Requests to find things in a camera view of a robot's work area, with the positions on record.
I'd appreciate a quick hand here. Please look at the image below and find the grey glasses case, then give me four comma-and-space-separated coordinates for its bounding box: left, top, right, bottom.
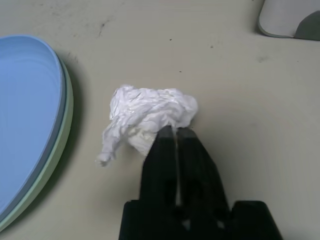
256, 0, 320, 42

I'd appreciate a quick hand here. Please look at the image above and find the green plastic plate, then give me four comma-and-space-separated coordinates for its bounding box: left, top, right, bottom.
0, 59, 75, 235

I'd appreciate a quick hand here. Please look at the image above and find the blue plastic plate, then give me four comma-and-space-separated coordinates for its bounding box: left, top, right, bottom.
0, 34, 64, 219

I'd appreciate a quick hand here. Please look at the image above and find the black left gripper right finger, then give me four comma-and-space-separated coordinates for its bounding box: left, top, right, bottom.
176, 127, 230, 219

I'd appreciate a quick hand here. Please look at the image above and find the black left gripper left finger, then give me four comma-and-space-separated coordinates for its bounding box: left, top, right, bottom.
139, 124, 180, 216

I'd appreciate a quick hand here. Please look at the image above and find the white tissue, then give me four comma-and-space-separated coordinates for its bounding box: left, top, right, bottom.
94, 84, 199, 169

